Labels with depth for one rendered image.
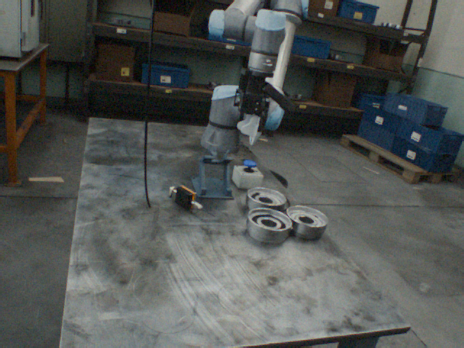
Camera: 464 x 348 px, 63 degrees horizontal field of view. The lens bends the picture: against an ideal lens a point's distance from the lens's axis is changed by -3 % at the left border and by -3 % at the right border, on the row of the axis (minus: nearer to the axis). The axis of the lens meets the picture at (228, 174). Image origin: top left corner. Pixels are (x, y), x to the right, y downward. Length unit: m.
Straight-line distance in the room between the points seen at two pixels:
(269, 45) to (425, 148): 3.66
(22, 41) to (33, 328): 1.82
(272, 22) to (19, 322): 1.48
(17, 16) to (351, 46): 4.20
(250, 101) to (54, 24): 3.69
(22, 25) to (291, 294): 2.52
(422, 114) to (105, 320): 4.28
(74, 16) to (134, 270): 3.98
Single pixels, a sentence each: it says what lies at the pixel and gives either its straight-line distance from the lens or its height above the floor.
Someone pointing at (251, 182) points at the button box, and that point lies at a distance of 1.15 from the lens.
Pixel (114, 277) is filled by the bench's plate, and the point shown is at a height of 0.80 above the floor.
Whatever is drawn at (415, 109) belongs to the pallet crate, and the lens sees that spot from 4.71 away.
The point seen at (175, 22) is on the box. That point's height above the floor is 1.14.
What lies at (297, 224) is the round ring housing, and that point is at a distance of 0.95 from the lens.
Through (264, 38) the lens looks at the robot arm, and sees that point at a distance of 1.05.
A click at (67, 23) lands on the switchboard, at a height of 0.95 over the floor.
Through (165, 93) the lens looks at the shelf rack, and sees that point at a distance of 4.34.
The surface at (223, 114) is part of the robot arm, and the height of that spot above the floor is 0.94.
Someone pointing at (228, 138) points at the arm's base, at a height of 0.85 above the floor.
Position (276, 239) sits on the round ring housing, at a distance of 0.90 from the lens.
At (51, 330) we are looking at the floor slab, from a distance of 1.80.
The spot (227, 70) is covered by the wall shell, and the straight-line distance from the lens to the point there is 5.05.
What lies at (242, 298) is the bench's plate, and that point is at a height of 0.80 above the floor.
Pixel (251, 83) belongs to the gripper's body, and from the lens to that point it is 1.07.
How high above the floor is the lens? 1.26
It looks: 22 degrees down
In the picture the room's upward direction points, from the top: 10 degrees clockwise
